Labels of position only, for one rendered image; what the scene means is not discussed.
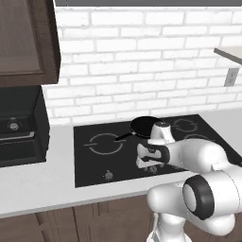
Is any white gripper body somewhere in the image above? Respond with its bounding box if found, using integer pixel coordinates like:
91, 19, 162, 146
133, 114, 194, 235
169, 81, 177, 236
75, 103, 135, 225
135, 156, 165, 170

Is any black frying pan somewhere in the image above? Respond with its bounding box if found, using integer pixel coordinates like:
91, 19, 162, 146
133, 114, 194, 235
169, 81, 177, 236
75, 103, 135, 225
114, 115, 165, 142

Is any black glass hob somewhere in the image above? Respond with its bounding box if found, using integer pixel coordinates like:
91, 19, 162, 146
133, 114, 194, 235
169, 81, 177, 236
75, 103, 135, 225
73, 113, 242, 189

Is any dark brown base cupboard door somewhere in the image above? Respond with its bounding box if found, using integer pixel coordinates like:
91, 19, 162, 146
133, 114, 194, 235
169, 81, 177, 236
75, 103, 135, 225
73, 194, 156, 242
0, 207, 76, 242

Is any black toaster oven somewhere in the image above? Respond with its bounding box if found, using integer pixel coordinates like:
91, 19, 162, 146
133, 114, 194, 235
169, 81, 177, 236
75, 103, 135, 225
0, 84, 51, 168

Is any silver oven knob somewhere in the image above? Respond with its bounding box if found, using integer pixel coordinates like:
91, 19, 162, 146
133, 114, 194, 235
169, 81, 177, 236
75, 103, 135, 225
8, 118, 20, 131

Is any grey wall socket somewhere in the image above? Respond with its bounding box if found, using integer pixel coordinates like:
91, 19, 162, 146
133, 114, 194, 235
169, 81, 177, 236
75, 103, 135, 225
223, 67, 240, 88

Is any silver oven handle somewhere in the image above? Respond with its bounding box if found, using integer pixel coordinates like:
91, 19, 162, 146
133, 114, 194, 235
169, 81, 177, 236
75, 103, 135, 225
0, 131, 36, 142

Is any beige wall shelf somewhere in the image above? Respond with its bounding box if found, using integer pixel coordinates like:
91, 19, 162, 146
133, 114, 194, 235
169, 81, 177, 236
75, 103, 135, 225
214, 44, 242, 66

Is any dark brown wall cupboard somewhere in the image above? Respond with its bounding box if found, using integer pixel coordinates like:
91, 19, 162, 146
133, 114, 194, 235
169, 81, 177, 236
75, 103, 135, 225
0, 0, 61, 88

